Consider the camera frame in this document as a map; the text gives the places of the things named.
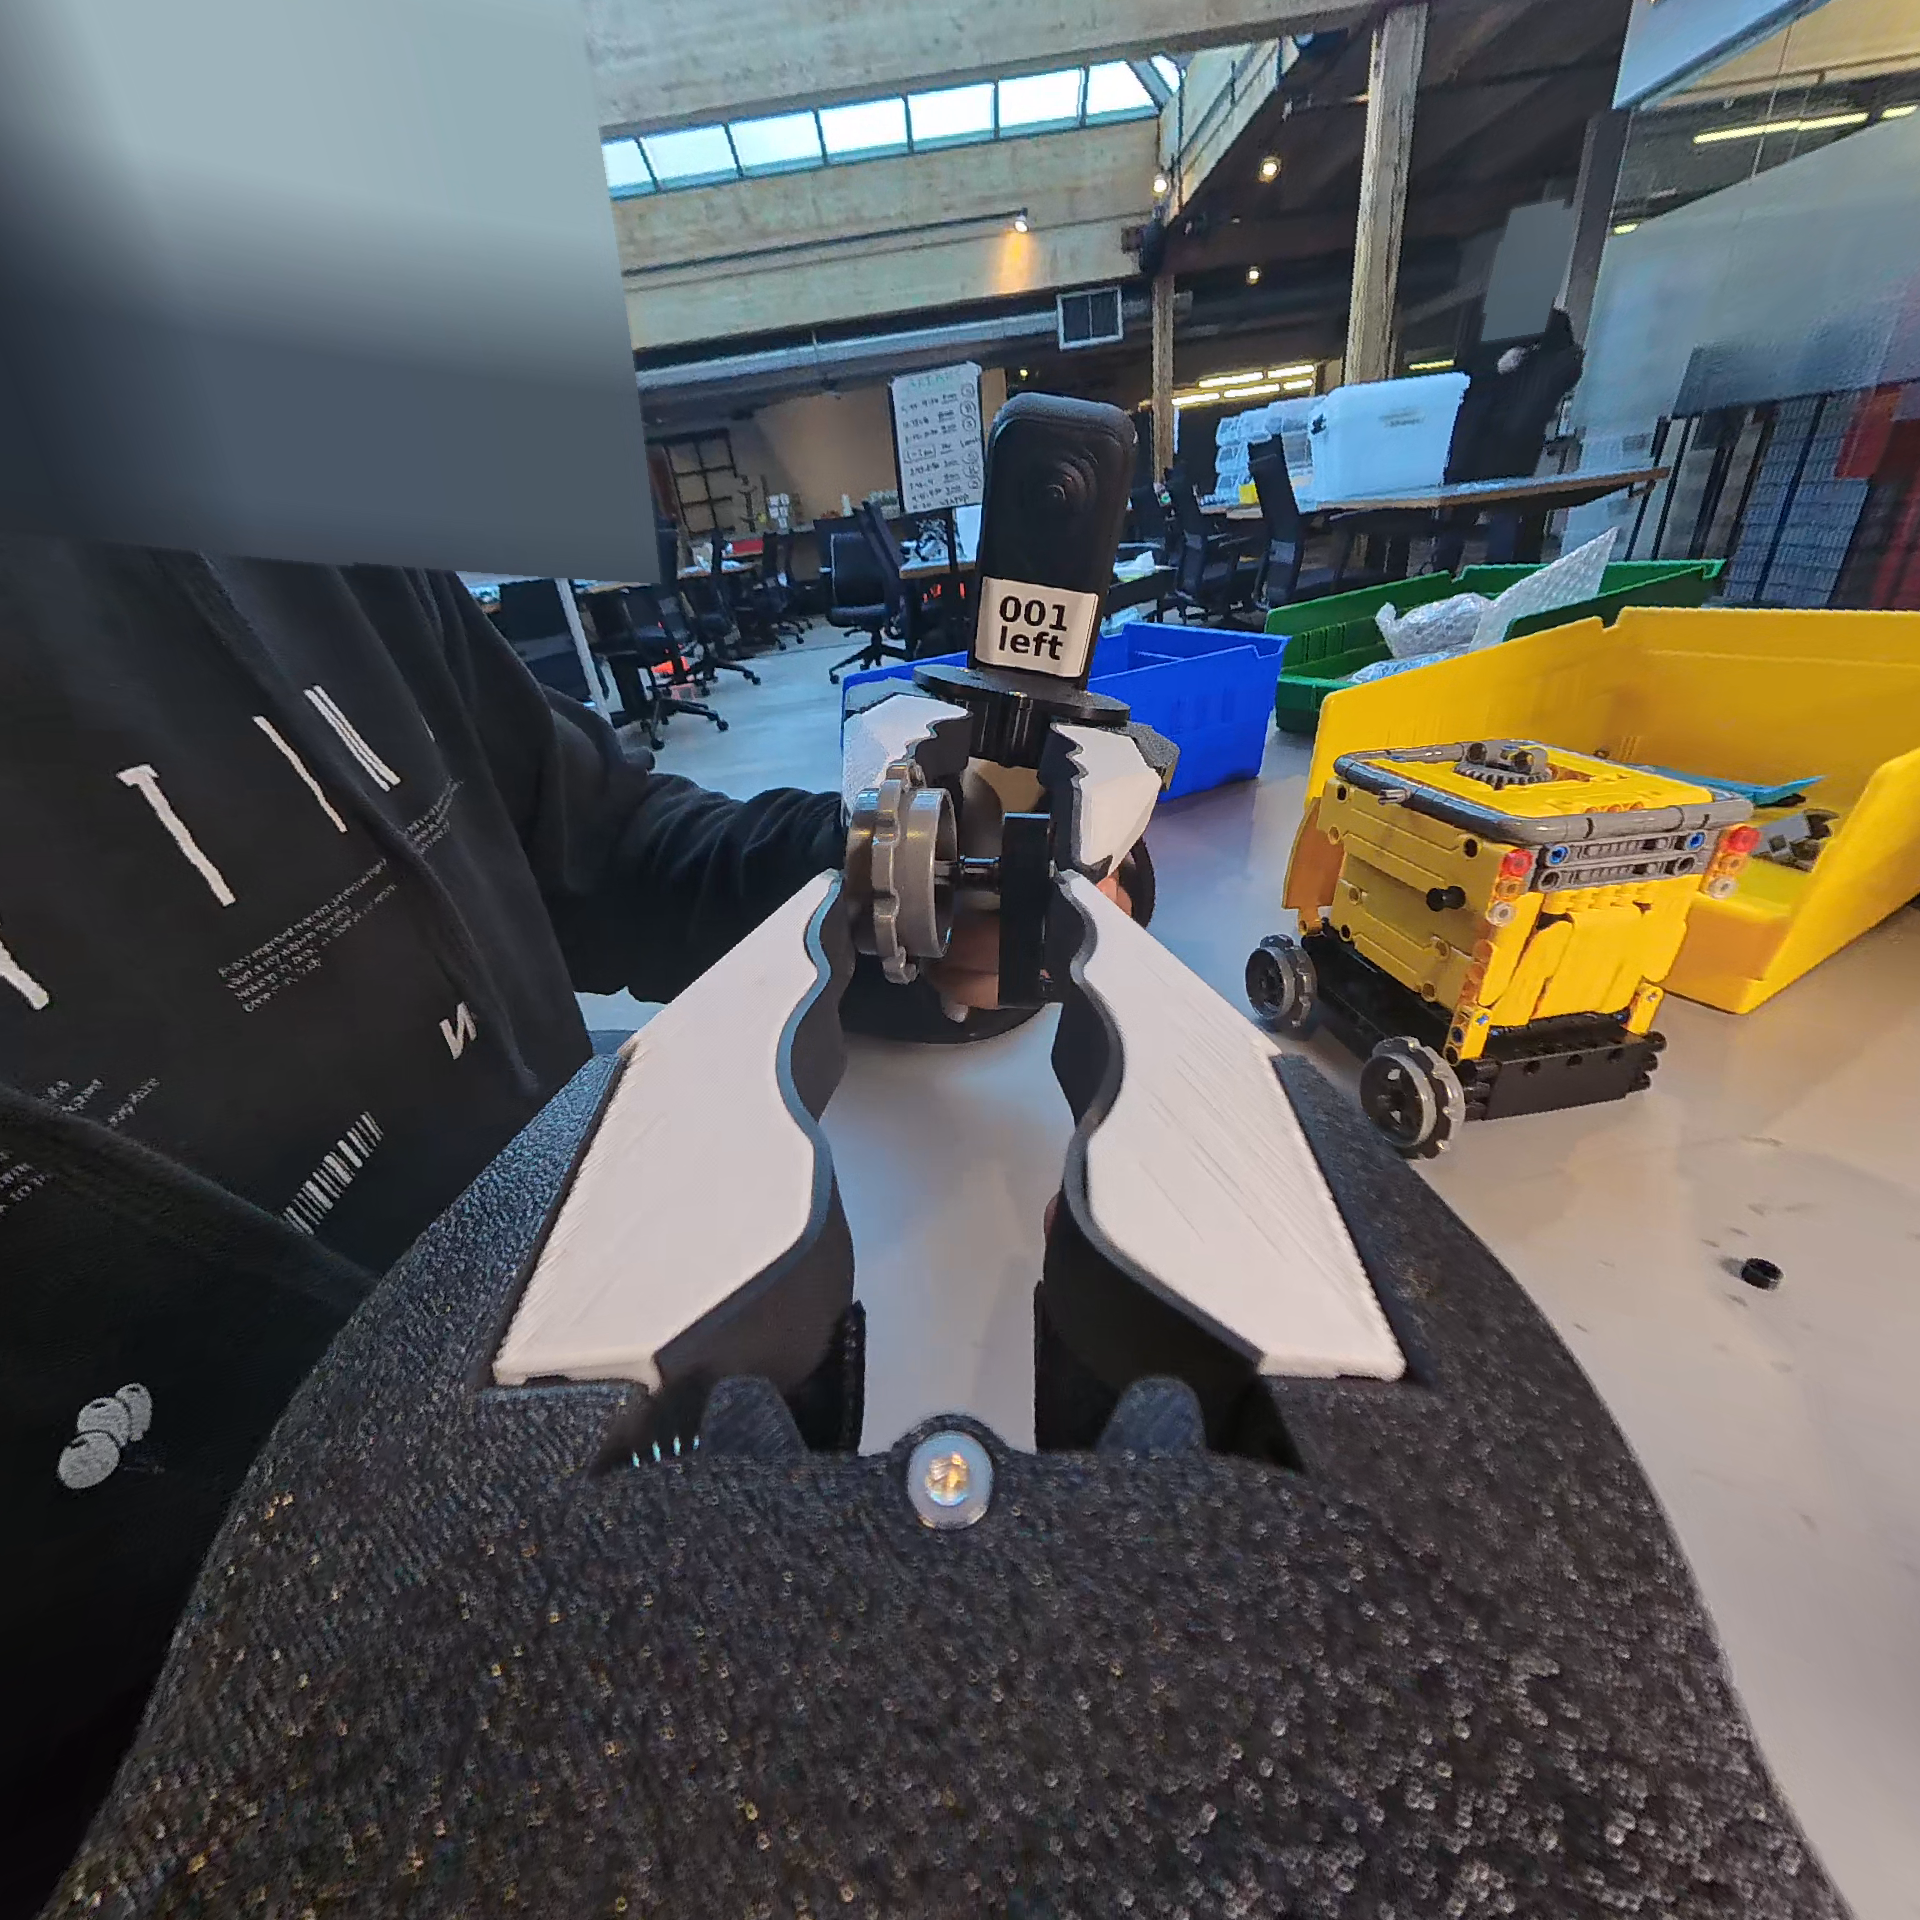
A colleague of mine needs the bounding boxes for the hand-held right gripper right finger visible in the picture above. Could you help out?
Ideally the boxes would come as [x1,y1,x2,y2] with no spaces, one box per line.
[1039,873,1413,1455]

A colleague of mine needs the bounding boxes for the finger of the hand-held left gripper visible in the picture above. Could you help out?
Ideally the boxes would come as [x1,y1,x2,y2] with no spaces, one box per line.
[842,690,980,812]
[1044,721,1168,895]

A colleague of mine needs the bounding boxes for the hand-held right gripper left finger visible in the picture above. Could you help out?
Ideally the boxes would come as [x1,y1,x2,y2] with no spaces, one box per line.
[488,873,864,1455]

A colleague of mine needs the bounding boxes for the grey toothed brick wheel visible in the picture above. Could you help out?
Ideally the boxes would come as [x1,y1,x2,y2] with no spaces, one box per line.
[839,753,964,992]

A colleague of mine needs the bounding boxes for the thin black holed brick beam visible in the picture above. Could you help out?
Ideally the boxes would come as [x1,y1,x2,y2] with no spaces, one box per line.
[996,804,1066,1010]

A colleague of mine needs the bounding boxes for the yellow toy brick vehicle model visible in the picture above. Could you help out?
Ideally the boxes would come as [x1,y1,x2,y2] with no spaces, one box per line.
[1246,738,1766,1163]

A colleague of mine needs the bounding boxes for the yellow storage bin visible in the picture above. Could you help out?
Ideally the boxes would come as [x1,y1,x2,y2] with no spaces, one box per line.
[1312,608,1920,1020]

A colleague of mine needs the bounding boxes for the grey desk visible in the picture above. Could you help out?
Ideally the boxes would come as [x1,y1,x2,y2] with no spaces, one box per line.
[571,721,1920,1920]

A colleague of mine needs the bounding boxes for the person's left hand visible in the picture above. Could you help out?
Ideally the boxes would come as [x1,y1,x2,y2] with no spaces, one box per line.
[926,775,1012,1023]

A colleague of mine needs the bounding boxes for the blue storage bin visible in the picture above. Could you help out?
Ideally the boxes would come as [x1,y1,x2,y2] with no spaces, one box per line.
[839,619,1296,802]

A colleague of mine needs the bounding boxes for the white printed sign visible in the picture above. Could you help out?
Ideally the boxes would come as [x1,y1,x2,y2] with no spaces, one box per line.
[890,361,989,521]

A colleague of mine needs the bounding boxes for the black office chair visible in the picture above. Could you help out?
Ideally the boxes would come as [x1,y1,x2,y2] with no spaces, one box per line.
[565,565,742,759]

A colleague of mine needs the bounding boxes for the green storage bin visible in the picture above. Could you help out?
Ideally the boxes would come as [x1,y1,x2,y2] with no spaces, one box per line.
[1267,555,1731,741]

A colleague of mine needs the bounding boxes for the white plastic box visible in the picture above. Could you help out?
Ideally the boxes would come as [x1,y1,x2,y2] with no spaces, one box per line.
[1214,372,1474,511]

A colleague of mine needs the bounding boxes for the white plastic bag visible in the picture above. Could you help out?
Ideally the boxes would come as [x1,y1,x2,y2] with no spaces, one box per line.
[1372,533,1626,665]

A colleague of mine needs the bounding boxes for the roof skylight windows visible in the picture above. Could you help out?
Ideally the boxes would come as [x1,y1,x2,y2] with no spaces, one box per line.
[599,56,1191,201]

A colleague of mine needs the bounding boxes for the wooden building column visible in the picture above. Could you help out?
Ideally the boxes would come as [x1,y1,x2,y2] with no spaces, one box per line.
[1340,0,1434,388]

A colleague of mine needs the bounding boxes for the person in black hoodie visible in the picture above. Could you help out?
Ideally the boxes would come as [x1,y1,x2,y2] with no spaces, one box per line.
[0,543,864,1920]

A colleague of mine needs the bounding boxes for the rack of coloured bins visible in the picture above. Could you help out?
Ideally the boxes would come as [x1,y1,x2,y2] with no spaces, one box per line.
[1659,385,1920,617]

